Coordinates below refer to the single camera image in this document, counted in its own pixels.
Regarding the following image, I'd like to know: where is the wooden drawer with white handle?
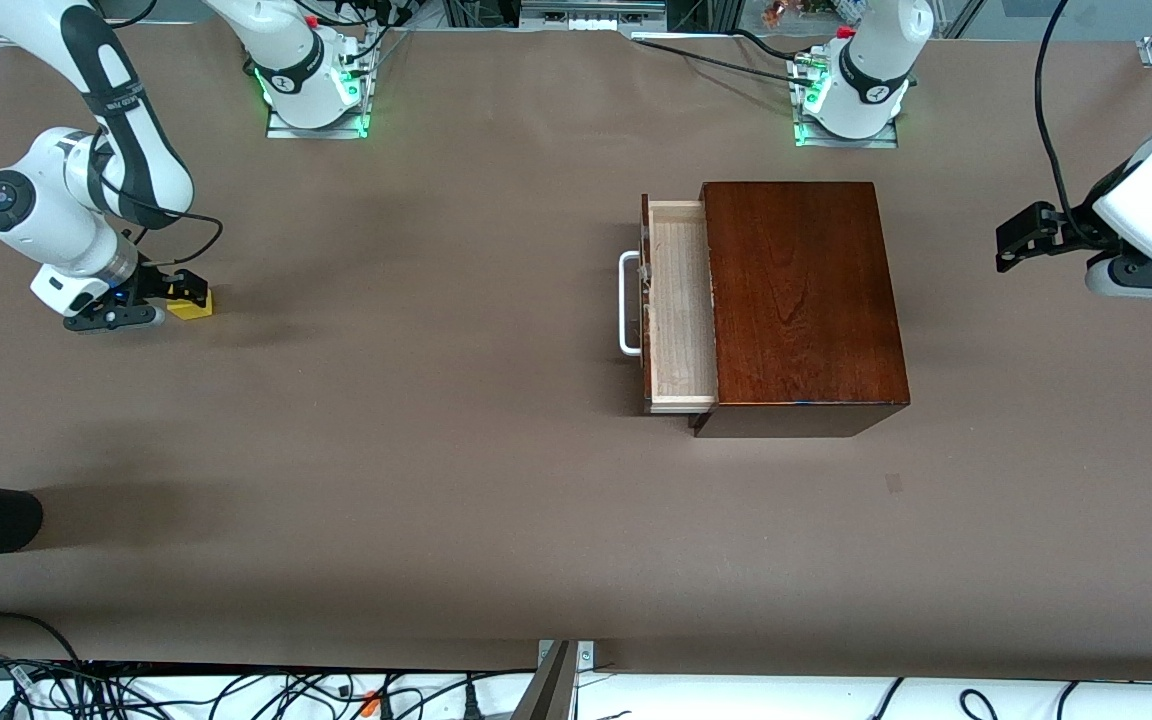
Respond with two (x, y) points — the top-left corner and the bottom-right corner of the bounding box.
(619, 195), (719, 415)

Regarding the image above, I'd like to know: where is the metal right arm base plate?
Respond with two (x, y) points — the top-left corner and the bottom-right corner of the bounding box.
(266, 40), (369, 139)

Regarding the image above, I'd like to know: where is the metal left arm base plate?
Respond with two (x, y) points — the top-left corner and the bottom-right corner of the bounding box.
(793, 50), (899, 149)

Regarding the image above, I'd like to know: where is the dark brown wooden cabinet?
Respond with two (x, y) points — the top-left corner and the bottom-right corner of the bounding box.
(688, 181), (912, 439)

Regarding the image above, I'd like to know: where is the grey power strip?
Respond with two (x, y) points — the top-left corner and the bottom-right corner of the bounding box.
(519, 0), (669, 33)

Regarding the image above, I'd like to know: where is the black cable across table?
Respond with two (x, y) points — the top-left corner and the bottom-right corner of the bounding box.
(631, 35), (817, 86)

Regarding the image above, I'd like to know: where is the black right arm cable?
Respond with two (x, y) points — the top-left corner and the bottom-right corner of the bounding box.
(86, 130), (225, 265)

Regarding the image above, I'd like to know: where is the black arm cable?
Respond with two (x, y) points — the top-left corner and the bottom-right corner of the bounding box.
(86, 130), (225, 265)
(1034, 0), (1087, 226)

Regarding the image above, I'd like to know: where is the dark grey bar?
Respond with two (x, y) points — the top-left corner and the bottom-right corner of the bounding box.
(514, 640), (579, 720)

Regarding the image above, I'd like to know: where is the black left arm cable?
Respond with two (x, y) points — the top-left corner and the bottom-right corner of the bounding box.
(1034, 0), (1087, 226)

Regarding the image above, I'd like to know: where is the metal bracket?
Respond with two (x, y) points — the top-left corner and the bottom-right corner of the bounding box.
(538, 640), (597, 673)

